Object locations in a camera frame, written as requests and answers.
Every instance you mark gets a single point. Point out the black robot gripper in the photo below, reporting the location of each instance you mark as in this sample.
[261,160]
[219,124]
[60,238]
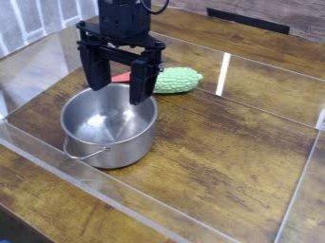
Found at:
[120,38]

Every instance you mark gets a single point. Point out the stainless steel pot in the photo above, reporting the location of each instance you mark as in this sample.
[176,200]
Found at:
[109,133]

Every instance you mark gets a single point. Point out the pink red spoon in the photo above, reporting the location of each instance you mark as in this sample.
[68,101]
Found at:
[122,78]

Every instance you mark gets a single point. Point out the green bumpy toy gourd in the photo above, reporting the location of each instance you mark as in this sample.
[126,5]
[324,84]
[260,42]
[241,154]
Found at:
[177,80]

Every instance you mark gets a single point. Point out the black strip on wall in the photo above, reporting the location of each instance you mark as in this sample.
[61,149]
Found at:
[248,21]

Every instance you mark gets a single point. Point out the clear acrylic enclosure wall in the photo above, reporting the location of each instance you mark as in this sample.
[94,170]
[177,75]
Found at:
[235,174]

